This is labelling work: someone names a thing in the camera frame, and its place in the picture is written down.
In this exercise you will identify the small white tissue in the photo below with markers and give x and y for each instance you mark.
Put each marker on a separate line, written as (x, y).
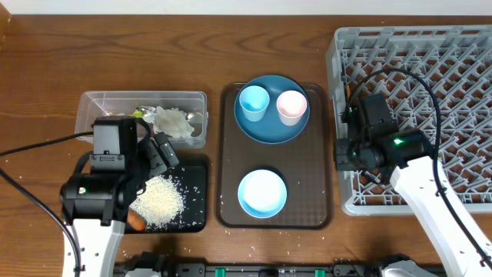
(147, 113)

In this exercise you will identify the orange carrot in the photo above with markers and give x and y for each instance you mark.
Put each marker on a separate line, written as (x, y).
(136, 221)

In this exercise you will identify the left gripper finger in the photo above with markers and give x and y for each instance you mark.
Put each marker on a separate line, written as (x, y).
(165, 150)
(156, 159)

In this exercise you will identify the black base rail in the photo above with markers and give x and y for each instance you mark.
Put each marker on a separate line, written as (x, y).
(202, 270)

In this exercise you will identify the pile of white rice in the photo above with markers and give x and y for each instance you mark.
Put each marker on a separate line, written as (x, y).
(160, 203)

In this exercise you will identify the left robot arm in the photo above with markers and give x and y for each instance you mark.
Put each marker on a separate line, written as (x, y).
(95, 222)

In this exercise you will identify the white bowl blue rim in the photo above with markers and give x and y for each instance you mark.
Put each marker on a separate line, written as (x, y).
(262, 194)

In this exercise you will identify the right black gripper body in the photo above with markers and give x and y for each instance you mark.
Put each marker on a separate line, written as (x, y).
(349, 155)

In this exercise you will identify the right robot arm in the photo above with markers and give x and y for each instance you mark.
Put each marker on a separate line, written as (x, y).
(406, 161)

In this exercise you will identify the brown serving tray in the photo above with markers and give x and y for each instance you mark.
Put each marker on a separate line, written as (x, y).
(303, 163)

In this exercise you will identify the large white tissue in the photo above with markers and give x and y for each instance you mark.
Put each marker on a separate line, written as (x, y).
(172, 122)

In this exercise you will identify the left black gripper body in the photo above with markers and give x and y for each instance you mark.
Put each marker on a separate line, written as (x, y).
(135, 165)

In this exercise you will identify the black plastic tray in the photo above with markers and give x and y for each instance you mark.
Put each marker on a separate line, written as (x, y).
(192, 175)

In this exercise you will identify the clear plastic bin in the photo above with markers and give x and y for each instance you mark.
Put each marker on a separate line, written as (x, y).
(194, 104)

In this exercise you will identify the dark blue plate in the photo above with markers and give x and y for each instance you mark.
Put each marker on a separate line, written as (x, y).
(270, 129)

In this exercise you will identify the grey dishwasher rack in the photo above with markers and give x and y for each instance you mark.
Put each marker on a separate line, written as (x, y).
(436, 79)

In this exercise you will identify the light blue cup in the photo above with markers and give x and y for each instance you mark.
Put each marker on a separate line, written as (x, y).
(254, 100)

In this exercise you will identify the pink cup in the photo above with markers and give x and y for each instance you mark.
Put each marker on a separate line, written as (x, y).
(291, 106)

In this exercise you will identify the green orange snack wrapper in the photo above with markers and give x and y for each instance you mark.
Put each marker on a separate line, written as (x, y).
(136, 113)

